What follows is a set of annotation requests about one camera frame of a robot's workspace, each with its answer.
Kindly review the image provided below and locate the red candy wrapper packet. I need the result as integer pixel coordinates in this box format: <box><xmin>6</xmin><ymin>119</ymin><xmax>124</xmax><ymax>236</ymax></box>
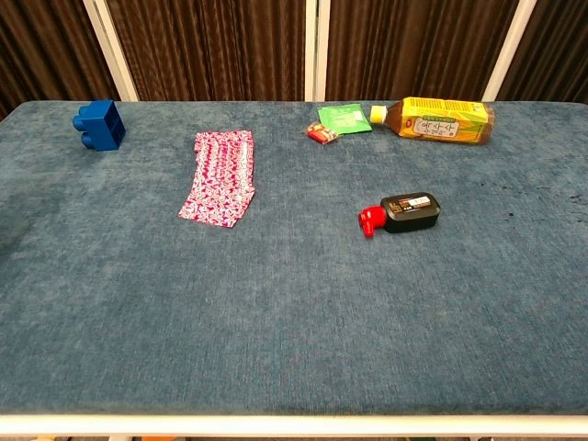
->
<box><xmin>306</xmin><ymin>121</ymin><xmax>342</xmax><ymax>146</ymax></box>

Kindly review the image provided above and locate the blue fabric table cover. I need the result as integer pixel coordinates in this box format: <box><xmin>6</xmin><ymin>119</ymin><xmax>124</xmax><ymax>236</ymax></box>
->
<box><xmin>0</xmin><ymin>99</ymin><xmax>588</xmax><ymax>417</ymax></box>

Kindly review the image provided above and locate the green foil sachet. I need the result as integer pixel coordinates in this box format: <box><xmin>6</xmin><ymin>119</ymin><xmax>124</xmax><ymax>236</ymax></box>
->
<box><xmin>316</xmin><ymin>104</ymin><xmax>373</xmax><ymax>137</ymax></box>

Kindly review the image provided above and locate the black bottle with red cap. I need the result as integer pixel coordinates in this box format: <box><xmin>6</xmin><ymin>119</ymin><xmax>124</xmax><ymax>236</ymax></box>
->
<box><xmin>358</xmin><ymin>191</ymin><xmax>443</xmax><ymax>240</ymax></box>

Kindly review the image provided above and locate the yellow label tea bottle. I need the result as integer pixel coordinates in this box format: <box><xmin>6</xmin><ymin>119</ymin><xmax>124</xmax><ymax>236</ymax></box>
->
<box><xmin>369</xmin><ymin>96</ymin><xmax>498</xmax><ymax>147</ymax></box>

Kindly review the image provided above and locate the brown pleated curtain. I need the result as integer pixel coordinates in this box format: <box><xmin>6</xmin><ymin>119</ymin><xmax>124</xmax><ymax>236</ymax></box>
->
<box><xmin>0</xmin><ymin>0</ymin><xmax>588</xmax><ymax>121</ymax></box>

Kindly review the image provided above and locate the blue toy building brick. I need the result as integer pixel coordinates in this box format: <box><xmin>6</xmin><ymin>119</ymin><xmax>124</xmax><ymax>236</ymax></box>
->
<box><xmin>72</xmin><ymin>99</ymin><xmax>127</xmax><ymax>152</ymax></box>

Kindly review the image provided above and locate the white upright frame post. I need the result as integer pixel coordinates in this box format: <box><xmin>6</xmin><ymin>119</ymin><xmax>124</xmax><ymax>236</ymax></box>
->
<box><xmin>316</xmin><ymin>0</ymin><xmax>332</xmax><ymax>103</ymax></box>
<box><xmin>303</xmin><ymin>0</ymin><xmax>318</xmax><ymax>103</ymax></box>

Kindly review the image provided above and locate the white table edge rail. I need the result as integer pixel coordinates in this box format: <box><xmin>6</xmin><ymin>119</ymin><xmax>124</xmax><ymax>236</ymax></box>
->
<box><xmin>0</xmin><ymin>414</ymin><xmax>588</xmax><ymax>438</ymax></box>

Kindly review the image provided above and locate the white slanted frame post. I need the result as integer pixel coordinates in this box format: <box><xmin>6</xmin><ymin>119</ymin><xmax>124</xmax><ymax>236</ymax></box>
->
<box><xmin>481</xmin><ymin>0</ymin><xmax>539</xmax><ymax>102</ymax></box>
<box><xmin>82</xmin><ymin>0</ymin><xmax>140</xmax><ymax>103</ymax></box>

